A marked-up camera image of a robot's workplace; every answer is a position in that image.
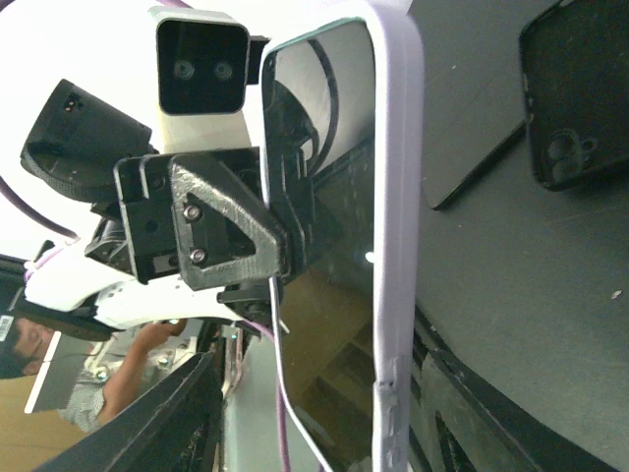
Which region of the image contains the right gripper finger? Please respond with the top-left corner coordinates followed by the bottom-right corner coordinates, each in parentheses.
top-left (36, 352), bottom-right (223, 471)

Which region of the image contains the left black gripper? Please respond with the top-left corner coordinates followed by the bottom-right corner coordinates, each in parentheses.
top-left (113, 152), bottom-right (290, 291)

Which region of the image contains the teal phone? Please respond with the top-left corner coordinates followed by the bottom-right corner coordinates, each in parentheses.
top-left (263, 19), bottom-right (374, 471)

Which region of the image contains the lavender phone case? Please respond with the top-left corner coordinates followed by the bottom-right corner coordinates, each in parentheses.
top-left (364, 4), bottom-right (425, 471)

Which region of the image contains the black phone case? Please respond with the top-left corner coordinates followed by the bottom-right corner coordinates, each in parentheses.
top-left (519, 1), bottom-right (628, 192)

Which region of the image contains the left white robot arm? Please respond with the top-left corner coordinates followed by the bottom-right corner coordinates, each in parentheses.
top-left (15, 80), bottom-right (291, 340)

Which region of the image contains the person in background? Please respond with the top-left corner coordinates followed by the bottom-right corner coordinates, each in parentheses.
top-left (0, 317), bottom-right (191, 434)

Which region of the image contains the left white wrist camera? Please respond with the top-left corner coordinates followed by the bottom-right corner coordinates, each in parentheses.
top-left (147, 1), bottom-right (269, 153)

